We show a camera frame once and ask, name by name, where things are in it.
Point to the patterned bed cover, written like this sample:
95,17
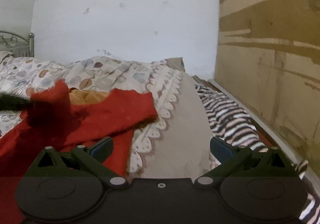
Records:
176,145

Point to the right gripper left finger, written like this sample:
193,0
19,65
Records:
82,167

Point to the wooden wardrobe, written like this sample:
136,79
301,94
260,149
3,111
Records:
268,58

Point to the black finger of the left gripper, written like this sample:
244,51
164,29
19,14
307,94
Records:
9,102

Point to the metal bed headboard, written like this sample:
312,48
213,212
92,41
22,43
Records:
16,44

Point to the red shirt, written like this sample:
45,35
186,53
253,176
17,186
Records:
54,119

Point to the orange garment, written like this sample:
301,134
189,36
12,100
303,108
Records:
80,97

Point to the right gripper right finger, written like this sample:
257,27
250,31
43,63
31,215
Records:
242,161

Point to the striped black white cloth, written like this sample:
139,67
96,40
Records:
231,123

